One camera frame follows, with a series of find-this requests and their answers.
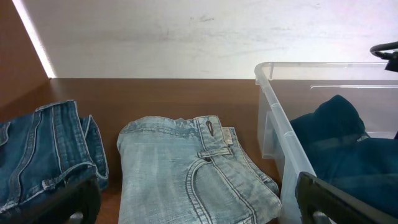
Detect clear plastic storage container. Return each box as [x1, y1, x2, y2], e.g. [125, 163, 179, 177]
[254, 62, 397, 223]

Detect dark blue folded jeans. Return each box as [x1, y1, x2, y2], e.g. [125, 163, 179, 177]
[1, 100, 109, 220]

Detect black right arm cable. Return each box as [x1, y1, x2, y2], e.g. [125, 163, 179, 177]
[369, 41, 398, 73]

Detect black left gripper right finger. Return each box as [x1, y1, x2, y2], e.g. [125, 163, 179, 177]
[295, 172, 397, 224]

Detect teal blue garment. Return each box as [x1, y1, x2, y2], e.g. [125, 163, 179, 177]
[290, 95, 397, 217]

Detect light blue jeans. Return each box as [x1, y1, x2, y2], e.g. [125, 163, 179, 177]
[117, 116, 282, 223]

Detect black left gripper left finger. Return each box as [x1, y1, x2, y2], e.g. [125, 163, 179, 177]
[3, 177, 101, 224]

